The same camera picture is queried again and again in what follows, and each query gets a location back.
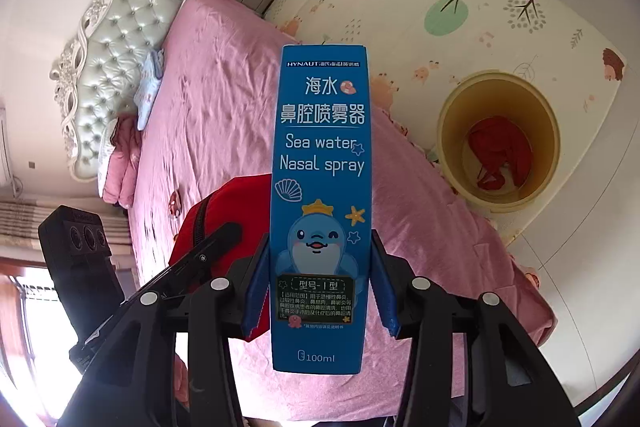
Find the yellow plastic bucket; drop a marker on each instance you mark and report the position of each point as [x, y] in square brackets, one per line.
[450, 157]

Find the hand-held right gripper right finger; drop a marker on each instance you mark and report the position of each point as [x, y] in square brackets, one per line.
[382, 292]

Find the crumpled red bag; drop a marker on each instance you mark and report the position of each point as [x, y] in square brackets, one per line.
[500, 147]

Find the red snack packet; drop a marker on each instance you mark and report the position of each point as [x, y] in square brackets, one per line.
[175, 203]

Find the light blue printed pillow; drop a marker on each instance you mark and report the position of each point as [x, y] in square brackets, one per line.
[150, 87]

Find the window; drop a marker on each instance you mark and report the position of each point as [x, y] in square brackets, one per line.
[35, 307]

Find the folded pink quilt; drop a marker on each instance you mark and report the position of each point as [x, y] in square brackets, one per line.
[120, 177]

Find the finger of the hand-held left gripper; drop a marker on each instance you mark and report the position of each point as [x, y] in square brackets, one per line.
[200, 252]

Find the pink bed sheet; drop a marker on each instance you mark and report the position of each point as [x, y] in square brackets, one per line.
[215, 97]

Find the red fabric pouch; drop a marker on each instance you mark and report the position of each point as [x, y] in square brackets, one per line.
[235, 202]

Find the blue nasal spray box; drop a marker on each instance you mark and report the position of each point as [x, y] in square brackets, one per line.
[320, 157]

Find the beige curtain valance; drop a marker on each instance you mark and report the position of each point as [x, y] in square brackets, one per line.
[30, 222]

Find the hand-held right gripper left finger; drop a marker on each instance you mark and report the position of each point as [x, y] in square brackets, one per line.
[256, 292]

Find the white air conditioner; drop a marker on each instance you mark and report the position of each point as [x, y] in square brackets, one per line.
[4, 147]

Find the tufted pale green headboard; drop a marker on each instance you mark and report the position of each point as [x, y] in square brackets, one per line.
[115, 42]

